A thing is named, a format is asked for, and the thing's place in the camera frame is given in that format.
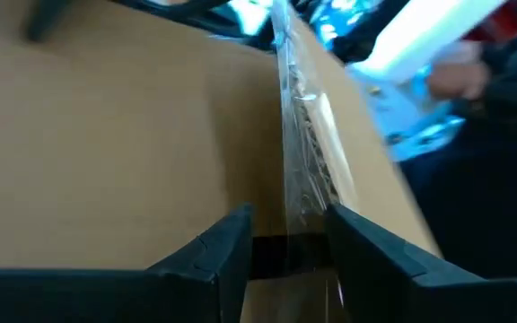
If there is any person's hand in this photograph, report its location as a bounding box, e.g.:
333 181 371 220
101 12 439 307
426 40 492 102

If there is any person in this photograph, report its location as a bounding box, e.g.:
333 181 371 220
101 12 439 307
329 0 517 279

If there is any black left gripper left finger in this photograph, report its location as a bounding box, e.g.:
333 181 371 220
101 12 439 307
0 202 254 323

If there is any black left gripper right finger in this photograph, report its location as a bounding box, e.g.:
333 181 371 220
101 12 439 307
325 204 517 323

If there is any clear packing tape strip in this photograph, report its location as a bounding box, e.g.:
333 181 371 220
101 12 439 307
269 0 358 323

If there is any brown cardboard box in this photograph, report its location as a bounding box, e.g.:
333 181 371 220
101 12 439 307
0 0 443 323

